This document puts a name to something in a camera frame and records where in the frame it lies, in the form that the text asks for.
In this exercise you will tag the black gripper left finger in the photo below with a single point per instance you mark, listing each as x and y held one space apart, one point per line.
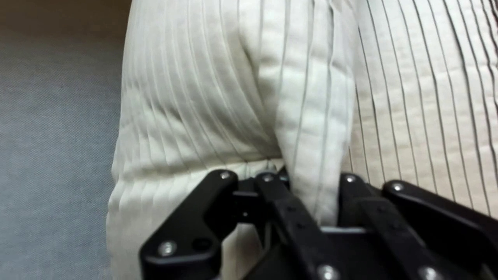
196 227

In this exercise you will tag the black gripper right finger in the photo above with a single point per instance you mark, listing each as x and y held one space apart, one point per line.
404 227

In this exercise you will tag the white quilted pillow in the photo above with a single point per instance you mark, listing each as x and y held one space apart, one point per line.
233 103

